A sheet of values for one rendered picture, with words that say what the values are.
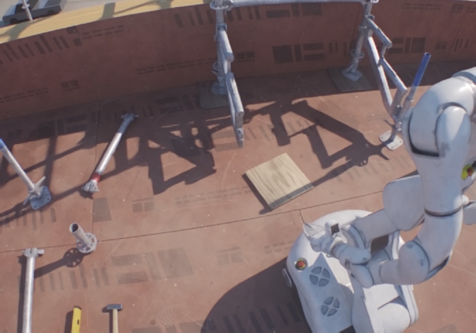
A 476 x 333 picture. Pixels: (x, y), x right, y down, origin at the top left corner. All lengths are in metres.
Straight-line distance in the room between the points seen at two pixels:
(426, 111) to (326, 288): 1.07
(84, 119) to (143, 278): 1.36
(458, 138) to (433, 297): 1.59
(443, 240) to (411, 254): 0.09
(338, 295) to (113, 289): 1.15
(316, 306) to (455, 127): 1.12
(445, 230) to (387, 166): 1.79
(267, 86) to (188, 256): 1.46
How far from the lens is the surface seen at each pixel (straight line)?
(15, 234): 2.41
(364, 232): 1.35
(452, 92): 0.64
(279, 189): 2.14
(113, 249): 2.07
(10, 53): 2.75
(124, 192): 2.24
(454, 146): 0.62
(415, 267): 0.77
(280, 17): 2.61
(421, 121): 0.63
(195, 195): 2.14
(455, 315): 2.18
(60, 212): 2.32
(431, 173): 0.65
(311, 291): 1.53
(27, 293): 2.14
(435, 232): 0.70
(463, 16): 3.55
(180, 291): 1.90
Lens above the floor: 1.80
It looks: 51 degrees down
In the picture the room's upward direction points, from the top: straight up
